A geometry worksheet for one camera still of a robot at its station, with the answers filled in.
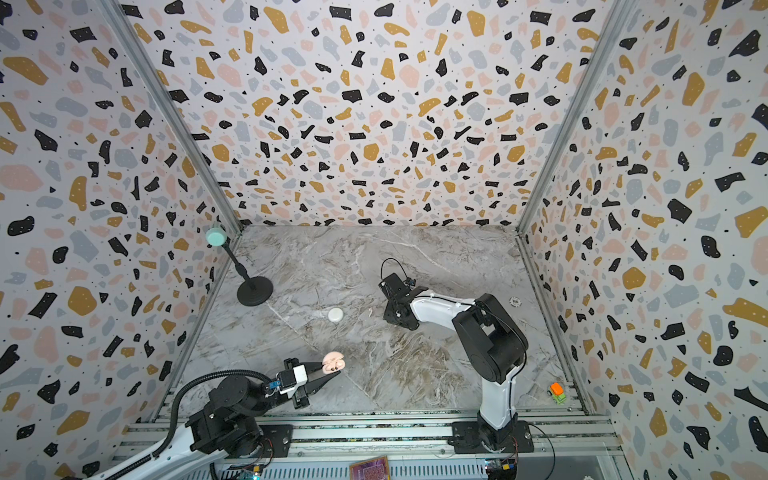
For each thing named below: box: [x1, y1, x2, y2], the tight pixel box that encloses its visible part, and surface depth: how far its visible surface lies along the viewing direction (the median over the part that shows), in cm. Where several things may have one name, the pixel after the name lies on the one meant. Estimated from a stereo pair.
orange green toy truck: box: [550, 382, 566, 405], surface depth 82 cm
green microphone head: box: [206, 227, 227, 247], surface depth 73 cm
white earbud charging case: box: [328, 307, 344, 322], surface depth 97 cm
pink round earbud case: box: [322, 351, 346, 374], surface depth 65 cm
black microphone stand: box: [222, 238, 273, 307], surface depth 102 cm
